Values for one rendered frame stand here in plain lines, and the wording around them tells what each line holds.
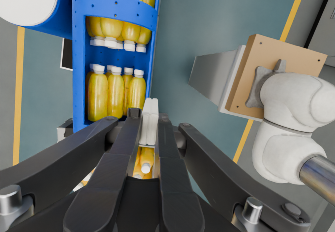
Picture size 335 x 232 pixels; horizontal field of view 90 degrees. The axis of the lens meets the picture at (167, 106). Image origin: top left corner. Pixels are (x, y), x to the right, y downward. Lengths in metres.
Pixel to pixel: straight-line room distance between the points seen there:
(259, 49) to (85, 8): 0.65
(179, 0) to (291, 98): 1.46
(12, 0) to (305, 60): 1.19
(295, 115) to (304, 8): 1.78
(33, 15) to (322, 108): 1.03
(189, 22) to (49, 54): 1.41
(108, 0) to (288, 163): 0.71
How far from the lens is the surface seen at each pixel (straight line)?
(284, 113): 0.67
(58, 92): 2.08
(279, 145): 0.68
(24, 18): 0.91
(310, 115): 0.65
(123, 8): 0.57
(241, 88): 0.80
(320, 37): 2.17
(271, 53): 0.86
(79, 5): 0.63
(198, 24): 1.85
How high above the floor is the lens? 1.77
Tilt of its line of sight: 75 degrees down
